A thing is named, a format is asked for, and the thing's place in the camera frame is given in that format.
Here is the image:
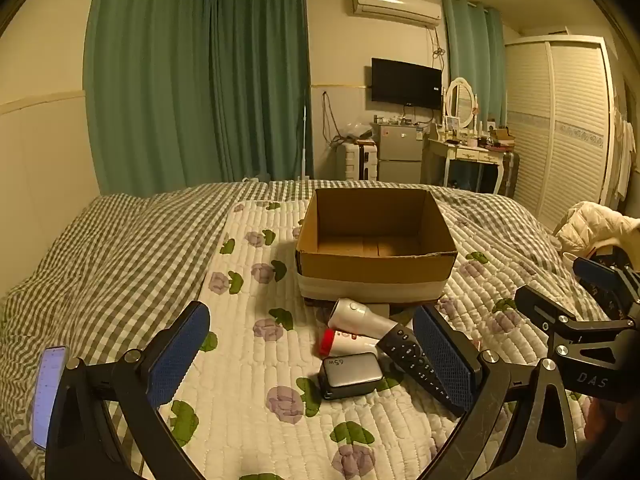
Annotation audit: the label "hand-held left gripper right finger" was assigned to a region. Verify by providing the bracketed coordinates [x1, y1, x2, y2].
[412, 304, 581, 480]

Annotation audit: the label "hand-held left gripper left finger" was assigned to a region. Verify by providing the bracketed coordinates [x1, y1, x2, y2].
[45, 301, 211, 480]

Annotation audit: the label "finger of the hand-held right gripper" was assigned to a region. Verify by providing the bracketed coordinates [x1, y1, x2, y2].
[514, 285, 581, 343]
[572, 256, 640, 307]

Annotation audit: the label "black remote control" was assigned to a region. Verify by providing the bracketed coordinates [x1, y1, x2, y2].
[376, 324, 463, 417]

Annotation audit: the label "grey rectangular charger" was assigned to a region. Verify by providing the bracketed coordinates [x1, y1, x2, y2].
[318, 352, 385, 401]

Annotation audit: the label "red-capped white bottle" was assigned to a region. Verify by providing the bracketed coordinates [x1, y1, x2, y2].
[320, 329, 383, 358]

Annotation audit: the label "brown cardboard box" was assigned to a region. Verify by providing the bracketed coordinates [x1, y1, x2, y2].
[294, 187, 458, 307]

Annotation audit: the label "white puffer jacket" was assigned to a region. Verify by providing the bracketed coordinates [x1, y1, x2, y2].
[554, 201, 640, 261]

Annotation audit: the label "hanging white clothes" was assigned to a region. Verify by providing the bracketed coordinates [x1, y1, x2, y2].
[612, 107, 637, 198]

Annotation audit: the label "floral quilted mat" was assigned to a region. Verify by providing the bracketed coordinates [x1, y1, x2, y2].
[135, 199, 591, 480]

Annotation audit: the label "dark suitcase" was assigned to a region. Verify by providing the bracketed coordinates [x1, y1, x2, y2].
[500, 150, 521, 198]

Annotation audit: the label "smartphone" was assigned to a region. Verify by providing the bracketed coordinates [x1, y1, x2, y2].
[31, 345, 68, 450]

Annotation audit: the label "white louvered wardrobe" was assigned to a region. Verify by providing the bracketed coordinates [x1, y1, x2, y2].
[504, 35, 618, 233]

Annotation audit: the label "white dressing table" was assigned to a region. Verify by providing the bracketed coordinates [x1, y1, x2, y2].
[422, 127, 516, 196]

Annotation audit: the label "silver small fridge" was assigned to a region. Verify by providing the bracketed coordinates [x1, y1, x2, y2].
[375, 122, 426, 184]

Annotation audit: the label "oval vanity mirror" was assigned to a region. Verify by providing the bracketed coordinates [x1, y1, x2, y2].
[444, 77, 476, 130]

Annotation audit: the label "white suitcase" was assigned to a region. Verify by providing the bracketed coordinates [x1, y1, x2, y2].
[336, 141, 377, 181]

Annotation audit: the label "clear plastic bag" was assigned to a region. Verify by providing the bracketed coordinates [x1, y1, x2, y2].
[340, 122, 375, 143]

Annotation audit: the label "white mop pole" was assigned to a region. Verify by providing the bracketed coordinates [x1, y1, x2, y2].
[299, 105, 310, 181]

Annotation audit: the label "green curtain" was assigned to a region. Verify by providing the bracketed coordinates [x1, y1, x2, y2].
[442, 0, 507, 128]
[205, 0, 315, 188]
[84, 0, 216, 196]

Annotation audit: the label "white air conditioner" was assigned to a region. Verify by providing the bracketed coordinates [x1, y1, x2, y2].
[344, 0, 443, 30]

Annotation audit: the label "black wall television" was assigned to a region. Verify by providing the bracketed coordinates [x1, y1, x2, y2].
[371, 58, 443, 110]

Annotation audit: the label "dark wall cable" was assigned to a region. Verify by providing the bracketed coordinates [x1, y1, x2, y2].
[322, 91, 341, 146]

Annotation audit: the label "air conditioner cable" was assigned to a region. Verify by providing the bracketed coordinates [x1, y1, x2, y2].
[427, 27, 446, 68]

